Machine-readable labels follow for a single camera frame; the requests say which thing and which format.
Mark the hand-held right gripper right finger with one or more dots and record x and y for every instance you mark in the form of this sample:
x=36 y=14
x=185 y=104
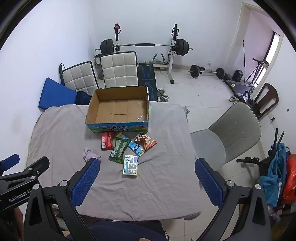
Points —
x=208 y=183

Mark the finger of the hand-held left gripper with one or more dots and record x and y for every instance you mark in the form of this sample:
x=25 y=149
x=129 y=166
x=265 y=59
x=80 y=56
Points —
x=10 y=160
x=34 y=167

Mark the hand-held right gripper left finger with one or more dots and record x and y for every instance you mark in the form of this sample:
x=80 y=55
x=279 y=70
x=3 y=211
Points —
x=85 y=180

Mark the purple sock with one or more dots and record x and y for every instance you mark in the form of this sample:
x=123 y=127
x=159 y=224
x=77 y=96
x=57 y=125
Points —
x=89 y=154

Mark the red snack packet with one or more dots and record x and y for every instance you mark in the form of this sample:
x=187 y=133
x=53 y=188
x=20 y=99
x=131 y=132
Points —
x=106 y=141

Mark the large green snack packet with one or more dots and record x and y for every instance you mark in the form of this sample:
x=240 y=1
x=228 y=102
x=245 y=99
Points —
x=119 y=150

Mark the white and blue tissue pack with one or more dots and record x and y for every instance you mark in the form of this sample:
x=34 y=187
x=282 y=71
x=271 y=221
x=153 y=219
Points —
x=130 y=165

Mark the small green snack packet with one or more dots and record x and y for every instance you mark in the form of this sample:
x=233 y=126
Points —
x=123 y=137

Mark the light blue packet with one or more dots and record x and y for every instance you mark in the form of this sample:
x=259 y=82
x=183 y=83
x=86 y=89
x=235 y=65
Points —
x=135 y=146

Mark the orange snack packet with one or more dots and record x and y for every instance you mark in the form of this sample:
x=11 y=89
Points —
x=148 y=142

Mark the cardboard box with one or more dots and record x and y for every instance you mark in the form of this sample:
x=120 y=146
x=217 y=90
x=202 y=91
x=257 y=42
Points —
x=115 y=109

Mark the person's left forearm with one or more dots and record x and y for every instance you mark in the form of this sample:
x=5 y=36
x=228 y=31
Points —
x=11 y=220

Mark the grey shell chair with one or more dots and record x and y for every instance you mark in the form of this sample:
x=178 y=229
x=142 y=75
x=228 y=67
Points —
x=231 y=129

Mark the person's dark shorts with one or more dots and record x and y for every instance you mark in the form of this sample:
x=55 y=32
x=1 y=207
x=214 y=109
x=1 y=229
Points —
x=120 y=231

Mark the blue hanging clothing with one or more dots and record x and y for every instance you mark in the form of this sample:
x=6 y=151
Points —
x=275 y=166

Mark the blue foam mat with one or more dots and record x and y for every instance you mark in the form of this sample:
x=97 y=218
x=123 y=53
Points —
x=57 y=97

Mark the dark blue bag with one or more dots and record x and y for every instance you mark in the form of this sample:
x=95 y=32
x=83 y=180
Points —
x=83 y=98

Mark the orange bag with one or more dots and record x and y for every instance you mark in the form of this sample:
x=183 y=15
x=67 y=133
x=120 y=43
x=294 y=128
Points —
x=291 y=176

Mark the pair of white shoes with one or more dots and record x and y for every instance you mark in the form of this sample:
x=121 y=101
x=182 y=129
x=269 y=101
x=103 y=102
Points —
x=233 y=99

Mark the chrome dumbbell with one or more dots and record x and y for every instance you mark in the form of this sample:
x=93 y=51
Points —
x=160 y=90
x=164 y=98

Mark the black stick tool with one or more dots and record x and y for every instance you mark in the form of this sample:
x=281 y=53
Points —
x=61 y=74

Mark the small white padded chair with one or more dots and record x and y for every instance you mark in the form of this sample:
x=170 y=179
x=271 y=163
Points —
x=78 y=78

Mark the treadmill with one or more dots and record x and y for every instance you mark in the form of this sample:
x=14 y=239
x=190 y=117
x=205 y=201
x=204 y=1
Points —
x=240 y=87

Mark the dark wooden chair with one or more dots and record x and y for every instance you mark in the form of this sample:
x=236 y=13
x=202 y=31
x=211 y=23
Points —
x=269 y=92

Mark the short barbell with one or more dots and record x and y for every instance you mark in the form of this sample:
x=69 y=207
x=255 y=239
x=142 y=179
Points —
x=208 y=73

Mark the black speaker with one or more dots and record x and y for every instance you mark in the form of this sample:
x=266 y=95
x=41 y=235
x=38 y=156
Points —
x=238 y=75

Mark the large white padded chair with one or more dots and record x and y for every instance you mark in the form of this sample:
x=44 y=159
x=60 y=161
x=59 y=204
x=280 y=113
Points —
x=119 y=69

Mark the black weight bench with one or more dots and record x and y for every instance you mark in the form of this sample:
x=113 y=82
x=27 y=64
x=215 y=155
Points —
x=146 y=78

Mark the white weight rack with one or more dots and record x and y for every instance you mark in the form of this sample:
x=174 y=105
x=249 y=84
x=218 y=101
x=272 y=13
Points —
x=172 y=62

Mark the thin black pole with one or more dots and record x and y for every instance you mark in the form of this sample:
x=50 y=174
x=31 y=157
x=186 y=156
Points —
x=243 y=55

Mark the long barbell with black plates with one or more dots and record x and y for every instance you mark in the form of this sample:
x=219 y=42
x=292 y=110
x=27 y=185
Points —
x=143 y=44

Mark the window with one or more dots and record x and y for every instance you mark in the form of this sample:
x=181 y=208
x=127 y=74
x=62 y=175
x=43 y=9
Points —
x=274 y=46

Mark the black exercise machine frame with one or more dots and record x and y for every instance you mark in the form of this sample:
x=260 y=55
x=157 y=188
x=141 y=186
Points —
x=249 y=160

